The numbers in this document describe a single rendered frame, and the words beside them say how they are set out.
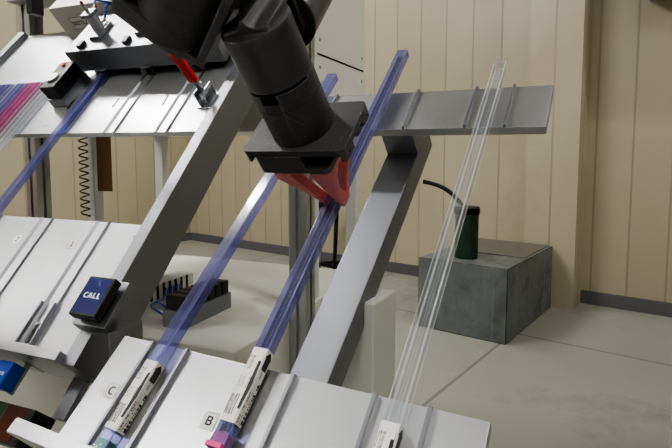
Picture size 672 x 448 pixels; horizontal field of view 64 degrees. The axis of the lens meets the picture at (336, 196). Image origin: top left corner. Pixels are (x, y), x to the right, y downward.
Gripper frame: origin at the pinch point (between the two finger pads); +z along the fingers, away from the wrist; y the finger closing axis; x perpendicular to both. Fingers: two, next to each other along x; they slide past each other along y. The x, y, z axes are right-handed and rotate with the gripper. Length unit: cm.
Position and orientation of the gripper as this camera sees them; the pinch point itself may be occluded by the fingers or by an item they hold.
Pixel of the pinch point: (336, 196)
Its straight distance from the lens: 53.5
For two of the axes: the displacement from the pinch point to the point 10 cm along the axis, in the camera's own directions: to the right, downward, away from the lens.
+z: 3.1, 6.8, 6.6
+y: -8.9, -0.3, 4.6
